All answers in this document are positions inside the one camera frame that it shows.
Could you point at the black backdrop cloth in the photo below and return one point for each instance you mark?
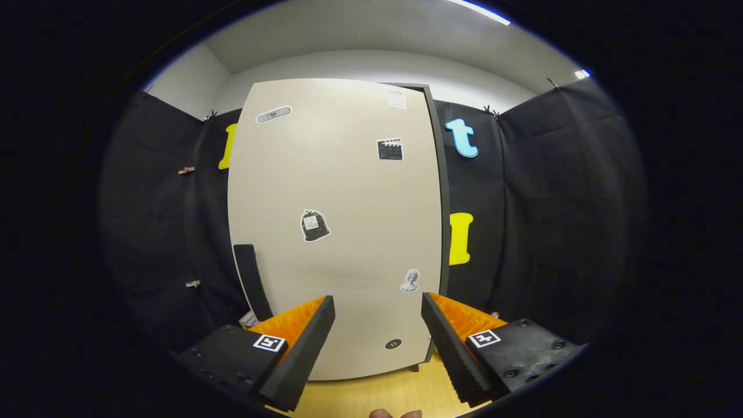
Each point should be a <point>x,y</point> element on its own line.
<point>551,203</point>

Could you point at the long ceiling light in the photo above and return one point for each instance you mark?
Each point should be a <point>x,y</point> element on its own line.
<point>482,11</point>

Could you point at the small ceiling light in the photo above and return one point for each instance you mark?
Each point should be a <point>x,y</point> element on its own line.
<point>582,74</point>

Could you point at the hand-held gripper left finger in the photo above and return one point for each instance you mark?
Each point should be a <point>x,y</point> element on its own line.
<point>302,348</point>

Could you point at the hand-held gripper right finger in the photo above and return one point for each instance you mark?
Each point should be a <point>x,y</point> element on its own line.
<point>453,348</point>

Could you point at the dark framed shoe cabinet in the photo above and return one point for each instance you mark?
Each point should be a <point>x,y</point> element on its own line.
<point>445,203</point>

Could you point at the white book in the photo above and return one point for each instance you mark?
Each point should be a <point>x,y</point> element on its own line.
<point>248,319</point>

